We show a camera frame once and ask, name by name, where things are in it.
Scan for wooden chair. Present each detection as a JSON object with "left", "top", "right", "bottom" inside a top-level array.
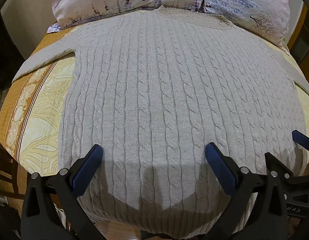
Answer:
[{"left": 0, "top": 137, "right": 28, "bottom": 201}]

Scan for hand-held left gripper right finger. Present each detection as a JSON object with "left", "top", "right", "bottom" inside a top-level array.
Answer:
[{"left": 205, "top": 142, "right": 290, "bottom": 240}]

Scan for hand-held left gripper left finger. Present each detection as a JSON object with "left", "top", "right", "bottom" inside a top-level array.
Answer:
[{"left": 21, "top": 144, "right": 105, "bottom": 240}]

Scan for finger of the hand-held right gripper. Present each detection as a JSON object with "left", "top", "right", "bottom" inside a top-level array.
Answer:
[
  {"left": 291, "top": 129, "right": 309, "bottom": 153},
  {"left": 265, "top": 152, "right": 294, "bottom": 180}
]

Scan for yellow patterned bedspread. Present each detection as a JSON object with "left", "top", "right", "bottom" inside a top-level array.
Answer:
[{"left": 0, "top": 26, "right": 309, "bottom": 230}]

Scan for grey cable knit sweater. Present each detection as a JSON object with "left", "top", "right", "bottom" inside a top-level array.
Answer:
[{"left": 13, "top": 5, "right": 309, "bottom": 238}]

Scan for wooden bed frame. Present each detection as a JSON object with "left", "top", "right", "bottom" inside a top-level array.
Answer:
[{"left": 282, "top": 4, "right": 309, "bottom": 63}]

